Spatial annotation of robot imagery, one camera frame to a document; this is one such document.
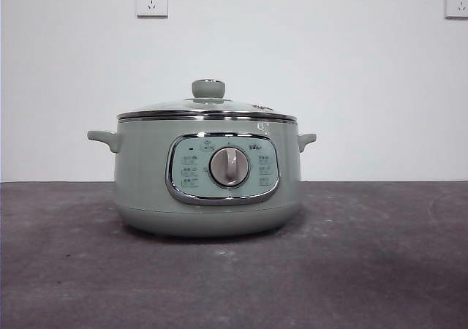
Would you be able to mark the glass lid with green knob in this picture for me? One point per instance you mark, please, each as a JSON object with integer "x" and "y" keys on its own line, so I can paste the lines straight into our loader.
{"x": 208, "y": 88}

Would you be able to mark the sage green electric cooking pot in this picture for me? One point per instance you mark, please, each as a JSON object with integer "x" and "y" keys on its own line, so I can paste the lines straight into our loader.
{"x": 146, "y": 168}

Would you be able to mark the white wall socket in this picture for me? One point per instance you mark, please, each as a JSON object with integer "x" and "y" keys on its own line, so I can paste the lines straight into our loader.
{"x": 153, "y": 0}
{"x": 457, "y": 2}

